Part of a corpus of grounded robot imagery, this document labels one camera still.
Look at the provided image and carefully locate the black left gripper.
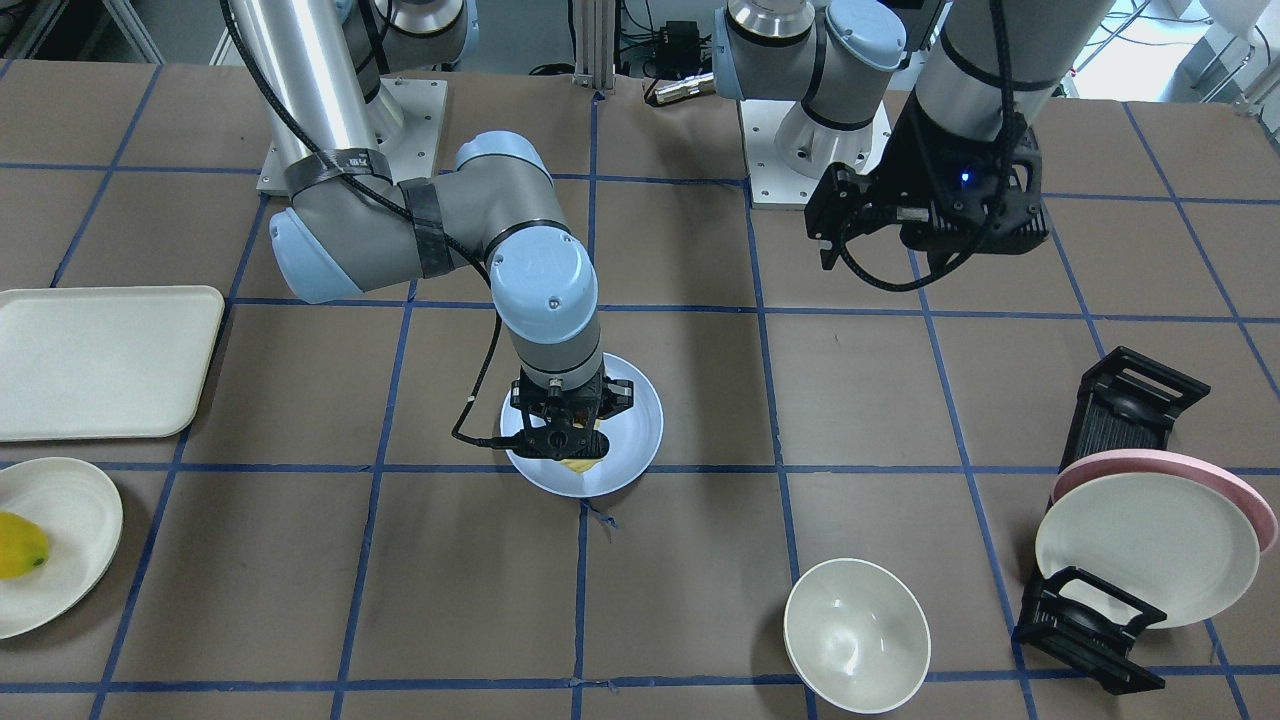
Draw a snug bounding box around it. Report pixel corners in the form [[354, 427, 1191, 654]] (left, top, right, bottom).
[[804, 100, 1051, 275]]

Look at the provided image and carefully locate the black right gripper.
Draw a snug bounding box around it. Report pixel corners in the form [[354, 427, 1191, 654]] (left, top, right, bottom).
[[508, 368, 635, 461]]

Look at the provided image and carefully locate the sliced yellow bread loaf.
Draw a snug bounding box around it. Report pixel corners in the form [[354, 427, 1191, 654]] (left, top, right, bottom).
[[559, 457, 602, 475]]

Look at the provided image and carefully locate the blue plate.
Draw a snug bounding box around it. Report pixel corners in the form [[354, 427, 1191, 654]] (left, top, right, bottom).
[[506, 354, 664, 498]]

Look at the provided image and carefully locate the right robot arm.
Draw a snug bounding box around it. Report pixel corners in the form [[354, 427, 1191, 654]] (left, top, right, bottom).
[[220, 1, 634, 461]]

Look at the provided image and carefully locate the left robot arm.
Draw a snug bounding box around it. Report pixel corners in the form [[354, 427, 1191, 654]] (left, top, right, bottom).
[[710, 1, 1110, 292]]

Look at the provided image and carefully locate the pink plate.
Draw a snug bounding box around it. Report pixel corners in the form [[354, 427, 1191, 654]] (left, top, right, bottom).
[[1050, 448, 1277, 553]]

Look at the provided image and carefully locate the cream white plate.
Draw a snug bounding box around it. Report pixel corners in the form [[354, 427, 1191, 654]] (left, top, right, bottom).
[[1036, 473, 1261, 629]]

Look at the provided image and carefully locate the round cream plate with lemon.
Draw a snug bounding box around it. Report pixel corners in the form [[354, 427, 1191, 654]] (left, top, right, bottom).
[[1, 457, 124, 639]]

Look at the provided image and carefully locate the silver flashlight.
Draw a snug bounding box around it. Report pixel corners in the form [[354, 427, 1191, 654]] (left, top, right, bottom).
[[644, 72, 716, 108]]

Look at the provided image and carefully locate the black dish rack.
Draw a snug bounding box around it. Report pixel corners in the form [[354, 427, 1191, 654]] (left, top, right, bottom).
[[1012, 346, 1211, 696]]

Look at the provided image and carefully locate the white ceramic bowl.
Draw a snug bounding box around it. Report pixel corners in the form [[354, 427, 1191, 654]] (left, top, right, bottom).
[[783, 559, 932, 714]]

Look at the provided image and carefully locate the white rectangular tray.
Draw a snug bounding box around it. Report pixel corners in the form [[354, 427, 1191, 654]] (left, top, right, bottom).
[[1, 284, 225, 442]]

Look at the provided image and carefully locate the yellow lemon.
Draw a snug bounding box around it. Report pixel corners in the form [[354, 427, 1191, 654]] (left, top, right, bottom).
[[1, 511, 50, 580]]

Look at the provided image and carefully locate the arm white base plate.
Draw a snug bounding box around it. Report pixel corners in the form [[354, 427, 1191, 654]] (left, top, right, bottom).
[[739, 100, 890, 210], [256, 78, 448, 196]]

